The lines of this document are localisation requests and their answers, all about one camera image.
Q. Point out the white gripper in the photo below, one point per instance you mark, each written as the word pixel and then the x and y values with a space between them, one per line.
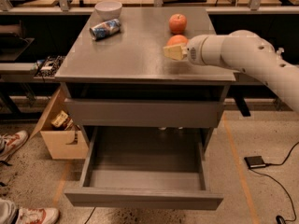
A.
pixel 193 51

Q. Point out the orange fruit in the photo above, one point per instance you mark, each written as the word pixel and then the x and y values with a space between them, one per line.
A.
pixel 177 39

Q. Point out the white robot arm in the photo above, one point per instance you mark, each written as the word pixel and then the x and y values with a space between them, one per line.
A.
pixel 247 53

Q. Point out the grey drawer cabinet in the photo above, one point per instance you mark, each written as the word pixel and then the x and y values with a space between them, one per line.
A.
pixel 125 80

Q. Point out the open grey middle drawer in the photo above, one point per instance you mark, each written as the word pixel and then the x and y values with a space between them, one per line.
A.
pixel 130 167

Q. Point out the red apple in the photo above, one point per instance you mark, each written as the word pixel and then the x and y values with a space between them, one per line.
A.
pixel 177 23

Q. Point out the crushed blue soda can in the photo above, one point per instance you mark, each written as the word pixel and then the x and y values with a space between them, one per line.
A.
pixel 105 29

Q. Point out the white bowl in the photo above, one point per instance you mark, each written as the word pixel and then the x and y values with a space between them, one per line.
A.
pixel 108 10

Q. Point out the clear hand sanitizer bottle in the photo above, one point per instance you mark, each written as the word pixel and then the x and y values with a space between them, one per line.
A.
pixel 280 52

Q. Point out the black white patterned box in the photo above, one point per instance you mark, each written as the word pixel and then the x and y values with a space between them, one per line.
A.
pixel 49 66

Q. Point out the snack packet in crate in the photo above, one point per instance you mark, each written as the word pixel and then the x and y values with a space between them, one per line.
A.
pixel 62 121

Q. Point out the black foot pedal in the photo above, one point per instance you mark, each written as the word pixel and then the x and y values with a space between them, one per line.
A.
pixel 255 162

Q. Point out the wooden crate on floor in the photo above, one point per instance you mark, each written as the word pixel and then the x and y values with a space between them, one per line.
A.
pixel 61 144

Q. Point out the upper red white sneaker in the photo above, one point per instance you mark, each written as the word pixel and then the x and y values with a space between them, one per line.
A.
pixel 10 143

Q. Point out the red white sneaker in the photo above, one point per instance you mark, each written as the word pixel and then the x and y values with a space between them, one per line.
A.
pixel 10 143
pixel 38 216

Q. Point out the lower red white sneaker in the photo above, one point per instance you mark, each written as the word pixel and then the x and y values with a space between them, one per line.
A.
pixel 38 216

